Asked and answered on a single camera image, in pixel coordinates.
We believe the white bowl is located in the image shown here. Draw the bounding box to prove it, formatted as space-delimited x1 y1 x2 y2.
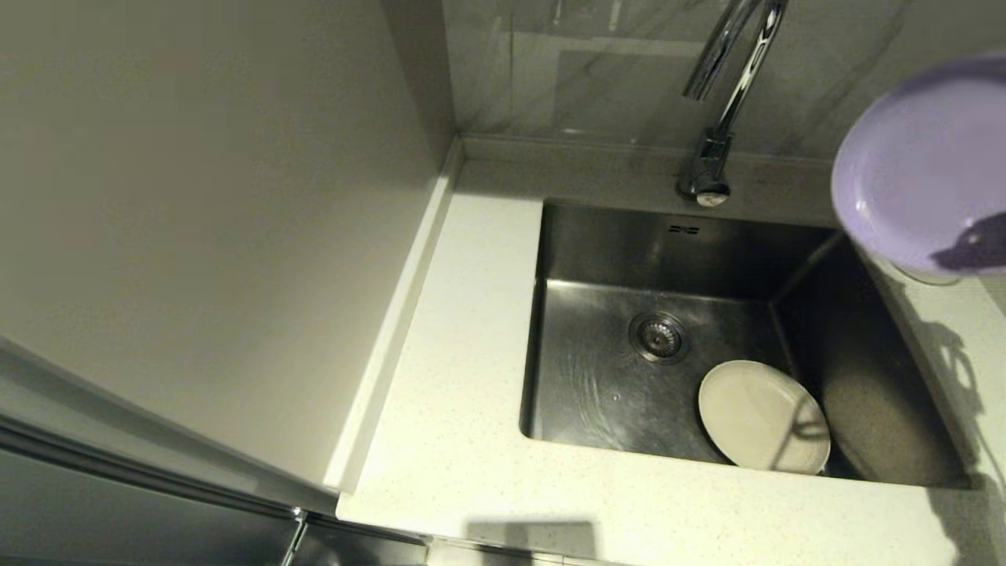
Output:
896 263 966 287

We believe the chrome cabinet handle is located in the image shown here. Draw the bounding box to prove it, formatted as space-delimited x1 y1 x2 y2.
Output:
280 508 309 566

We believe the under-counter cabinet front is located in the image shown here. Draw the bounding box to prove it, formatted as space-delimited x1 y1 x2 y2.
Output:
292 515 431 566

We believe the stainless steel sink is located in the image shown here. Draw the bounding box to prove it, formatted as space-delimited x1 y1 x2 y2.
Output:
519 197 979 490

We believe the beige tall cabinet panel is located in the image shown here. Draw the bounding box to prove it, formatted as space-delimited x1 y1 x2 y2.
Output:
0 0 458 498

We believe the grey glossy cabinet door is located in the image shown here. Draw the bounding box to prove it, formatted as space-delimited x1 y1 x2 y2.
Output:
0 346 340 566

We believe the round metal drain strainer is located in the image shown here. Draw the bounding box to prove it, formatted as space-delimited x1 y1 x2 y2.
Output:
629 311 691 364

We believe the chrome gooseneck faucet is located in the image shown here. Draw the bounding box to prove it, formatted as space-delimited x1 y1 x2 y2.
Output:
677 0 791 208

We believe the purple plate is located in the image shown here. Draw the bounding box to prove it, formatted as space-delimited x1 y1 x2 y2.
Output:
832 53 1006 277

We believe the beige plate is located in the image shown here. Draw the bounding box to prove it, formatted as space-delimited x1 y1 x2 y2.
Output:
698 360 832 476

